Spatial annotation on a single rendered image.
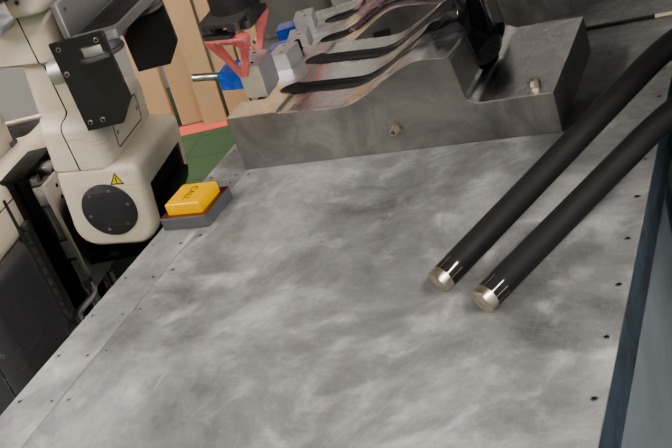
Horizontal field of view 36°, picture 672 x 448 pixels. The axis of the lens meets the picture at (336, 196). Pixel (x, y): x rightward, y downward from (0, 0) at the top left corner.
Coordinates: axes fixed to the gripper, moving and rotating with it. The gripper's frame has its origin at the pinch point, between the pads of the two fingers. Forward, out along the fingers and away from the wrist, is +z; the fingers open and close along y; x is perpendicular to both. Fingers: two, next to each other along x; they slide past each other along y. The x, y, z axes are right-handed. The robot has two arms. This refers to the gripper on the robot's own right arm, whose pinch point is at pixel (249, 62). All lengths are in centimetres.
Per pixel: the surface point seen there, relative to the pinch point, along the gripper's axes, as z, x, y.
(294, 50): 7.0, 0.6, 15.9
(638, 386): 23, -58, -39
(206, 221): 13.6, 2.6, -20.9
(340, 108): 6.4, -14.3, -3.8
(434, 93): 4.8, -28.8, -3.7
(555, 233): 4, -50, -35
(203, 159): 126, 127, 158
